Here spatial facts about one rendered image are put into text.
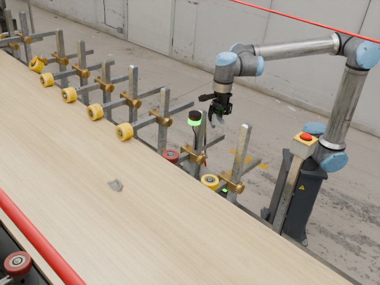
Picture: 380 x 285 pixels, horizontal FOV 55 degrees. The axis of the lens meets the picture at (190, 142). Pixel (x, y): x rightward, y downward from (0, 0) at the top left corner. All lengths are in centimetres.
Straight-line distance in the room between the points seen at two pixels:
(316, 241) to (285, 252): 142
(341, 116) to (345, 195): 138
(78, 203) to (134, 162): 34
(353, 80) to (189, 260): 119
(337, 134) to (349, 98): 22
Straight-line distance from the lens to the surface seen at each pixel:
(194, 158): 183
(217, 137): 199
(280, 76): 454
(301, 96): 450
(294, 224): 264
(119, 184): 156
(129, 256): 131
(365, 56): 191
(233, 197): 177
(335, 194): 329
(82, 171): 165
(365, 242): 299
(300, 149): 142
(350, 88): 198
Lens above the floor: 192
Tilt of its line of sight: 33 degrees down
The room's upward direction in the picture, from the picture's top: 6 degrees clockwise
